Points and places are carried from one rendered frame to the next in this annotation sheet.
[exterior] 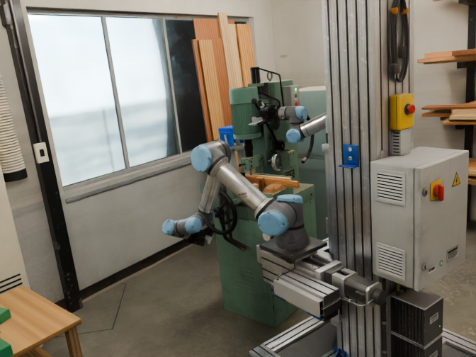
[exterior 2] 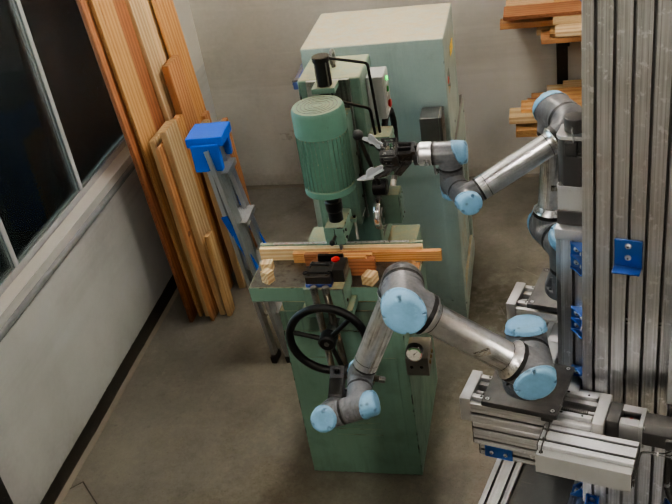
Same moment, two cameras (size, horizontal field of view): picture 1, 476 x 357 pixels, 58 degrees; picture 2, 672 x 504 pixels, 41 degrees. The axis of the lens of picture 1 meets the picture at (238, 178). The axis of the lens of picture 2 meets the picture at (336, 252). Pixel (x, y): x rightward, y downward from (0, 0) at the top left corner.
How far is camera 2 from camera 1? 1.48 m
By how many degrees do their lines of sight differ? 28
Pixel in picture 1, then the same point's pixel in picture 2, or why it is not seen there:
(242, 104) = (329, 140)
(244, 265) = not seen: hidden behind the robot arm
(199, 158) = (404, 314)
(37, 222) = not seen: outside the picture
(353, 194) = (629, 303)
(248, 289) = (366, 432)
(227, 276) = not seen: hidden behind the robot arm
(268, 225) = (533, 388)
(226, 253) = (317, 388)
